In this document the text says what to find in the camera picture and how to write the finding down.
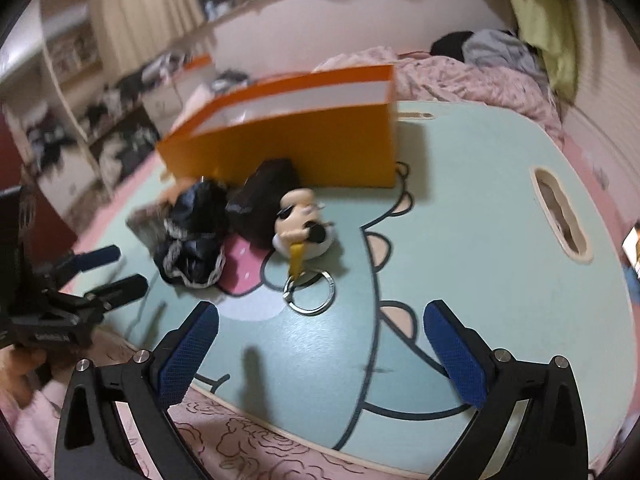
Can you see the black garment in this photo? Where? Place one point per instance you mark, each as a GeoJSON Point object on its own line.
{"type": "Point", "coordinates": [450, 42]}

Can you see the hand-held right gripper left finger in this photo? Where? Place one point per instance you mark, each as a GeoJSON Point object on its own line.
{"type": "Point", "coordinates": [187, 355]}

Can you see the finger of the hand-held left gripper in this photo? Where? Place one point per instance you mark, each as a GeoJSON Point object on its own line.
{"type": "Point", "coordinates": [120, 290]}
{"type": "Point", "coordinates": [95, 256]}

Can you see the person's left hand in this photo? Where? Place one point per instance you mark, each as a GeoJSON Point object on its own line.
{"type": "Point", "coordinates": [20, 372]}

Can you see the black pouch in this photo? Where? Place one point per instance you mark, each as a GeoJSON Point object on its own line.
{"type": "Point", "coordinates": [265, 200]}

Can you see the pile of dark clothes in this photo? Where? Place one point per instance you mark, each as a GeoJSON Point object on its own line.
{"type": "Point", "coordinates": [130, 90]}

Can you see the pink fluffy blanket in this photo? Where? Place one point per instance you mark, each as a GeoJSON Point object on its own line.
{"type": "Point", "coordinates": [475, 85]}

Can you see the orange cardboard box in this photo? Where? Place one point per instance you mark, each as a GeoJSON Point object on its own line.
{"type": "Point", "coordinates": [300, 140]}

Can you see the grey garment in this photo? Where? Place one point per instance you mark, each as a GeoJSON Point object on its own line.
{"type": "Point", "coordinates": [500, 52]}

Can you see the white box with orange lid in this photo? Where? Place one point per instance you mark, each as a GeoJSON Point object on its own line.
{"type": "Point", "coordinates": [175, 90]}

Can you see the white shelf unit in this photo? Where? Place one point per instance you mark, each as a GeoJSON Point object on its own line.
{"type": "Point", "coordinates": [55, 90]}

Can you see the blue phone stand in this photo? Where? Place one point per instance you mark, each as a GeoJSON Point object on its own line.
{"type": "Point", "coordinates": [634, 285]}

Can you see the white ribbed headboard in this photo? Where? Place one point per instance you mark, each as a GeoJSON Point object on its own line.
{"type": "Point", "coordinates": [605, 85]}

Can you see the smartphone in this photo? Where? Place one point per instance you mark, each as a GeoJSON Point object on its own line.
{"type": "Point", "coordinates": [632, 250]}

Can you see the yellow-green pillow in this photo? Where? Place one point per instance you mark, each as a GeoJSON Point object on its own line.
{"type": "Point", "coordinates": [542, 20]}

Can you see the cream curtain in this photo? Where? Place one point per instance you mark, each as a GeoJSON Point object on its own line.
{"type": "Point", "coordinates": [145, 15]}

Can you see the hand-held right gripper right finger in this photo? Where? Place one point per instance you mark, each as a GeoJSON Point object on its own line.
{"type": "Point", "coordinates": [455, 355]}

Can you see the grey-blue crumpled garment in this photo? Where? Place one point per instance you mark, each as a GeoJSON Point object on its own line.
{"type": "Point", "coordinates": [230, 81]}

